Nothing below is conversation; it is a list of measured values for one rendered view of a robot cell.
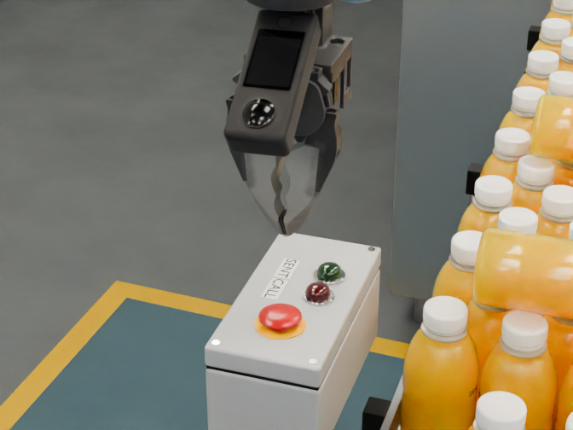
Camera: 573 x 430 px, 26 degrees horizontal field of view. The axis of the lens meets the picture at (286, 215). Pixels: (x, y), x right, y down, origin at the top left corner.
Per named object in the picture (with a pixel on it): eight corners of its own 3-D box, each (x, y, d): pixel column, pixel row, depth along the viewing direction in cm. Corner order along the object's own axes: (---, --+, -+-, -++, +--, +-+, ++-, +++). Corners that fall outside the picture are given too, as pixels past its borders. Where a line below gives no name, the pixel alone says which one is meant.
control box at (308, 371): (206, 441, 107) (203, 344, 102) (280, 316, 123) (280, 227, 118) (318, 466, 104) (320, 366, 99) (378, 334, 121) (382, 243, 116)
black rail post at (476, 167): (462, 226, 159) (466, 171, 155) (466, 215, 161) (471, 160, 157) (479, 229, 158) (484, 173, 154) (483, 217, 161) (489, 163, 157)
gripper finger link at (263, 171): (303, 206, 105) (303, 107, 101) (280, 241, 100) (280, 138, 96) (268, 201, 106) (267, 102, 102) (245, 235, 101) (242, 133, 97)
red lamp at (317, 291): (302, 301, 108) (302, 289, 107) (309, 288, 110) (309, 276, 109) (326, 305, 107) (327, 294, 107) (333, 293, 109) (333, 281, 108)
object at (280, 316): (252, 332, 104) (252, 320, 103) (267, 309, 107) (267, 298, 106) (293, 339, 103) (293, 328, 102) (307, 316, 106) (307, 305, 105)
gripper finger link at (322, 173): (341, 188, 98) (343, 85, 94) (335, 197, 97) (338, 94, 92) (284, 179, 99) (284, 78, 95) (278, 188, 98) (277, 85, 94)
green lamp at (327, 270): (314, 281, 111) (314, 269, 110) (321, 268, 113) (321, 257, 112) (338, 285, 110) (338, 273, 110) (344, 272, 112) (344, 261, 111)
